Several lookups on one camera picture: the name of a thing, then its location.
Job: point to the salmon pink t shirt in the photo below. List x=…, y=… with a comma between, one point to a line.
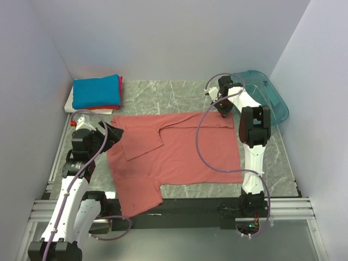
x=174, y=149

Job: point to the white board under stack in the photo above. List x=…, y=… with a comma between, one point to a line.
x=68, y=108

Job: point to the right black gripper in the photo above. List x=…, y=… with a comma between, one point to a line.
x=224, y=112

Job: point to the teal plastic bin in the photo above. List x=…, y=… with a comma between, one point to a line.
x=260, y=88

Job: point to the folded orange t shirt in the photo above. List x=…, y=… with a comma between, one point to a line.
x=100, y=108

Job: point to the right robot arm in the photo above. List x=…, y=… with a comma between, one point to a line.
x=254, y=133

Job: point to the black base beam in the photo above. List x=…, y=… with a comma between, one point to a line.
x=198, y=213

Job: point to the folded blue t shirt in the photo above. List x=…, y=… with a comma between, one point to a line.
x=96, y=92

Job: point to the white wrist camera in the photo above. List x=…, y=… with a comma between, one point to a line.
x=83, y=122
x=213, y=93

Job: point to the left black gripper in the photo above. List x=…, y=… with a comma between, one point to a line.
x=114, y=135

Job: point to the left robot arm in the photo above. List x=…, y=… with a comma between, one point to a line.
x=77, y=207

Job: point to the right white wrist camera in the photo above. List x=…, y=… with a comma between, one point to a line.
x=213, y=93

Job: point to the folded magenta t shirt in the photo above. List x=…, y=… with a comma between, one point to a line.
x=118, y=106

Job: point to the aluminium frame rail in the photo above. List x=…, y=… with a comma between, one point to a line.
x=280, y=208

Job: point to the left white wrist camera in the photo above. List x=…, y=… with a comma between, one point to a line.
x=83, y=122

